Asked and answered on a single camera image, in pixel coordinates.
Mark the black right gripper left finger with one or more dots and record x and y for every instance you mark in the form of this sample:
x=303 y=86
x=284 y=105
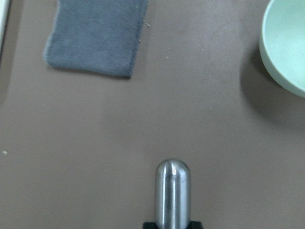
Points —
x=148 y=225

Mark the cream rabbit tray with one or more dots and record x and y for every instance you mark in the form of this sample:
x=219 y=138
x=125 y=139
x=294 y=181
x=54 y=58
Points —
x=4 y=11

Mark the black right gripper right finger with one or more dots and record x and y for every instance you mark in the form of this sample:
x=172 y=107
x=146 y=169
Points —
x=196 y=225

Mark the mint green bowl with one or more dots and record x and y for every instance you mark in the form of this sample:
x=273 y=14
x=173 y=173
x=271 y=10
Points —
x=282 y=43

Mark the steel muddler black tip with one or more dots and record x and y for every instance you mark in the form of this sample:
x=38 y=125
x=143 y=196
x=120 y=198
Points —
x=172 y=195

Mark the grey folded cloth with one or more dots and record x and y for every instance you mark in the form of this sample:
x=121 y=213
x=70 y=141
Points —
x=100 y=36

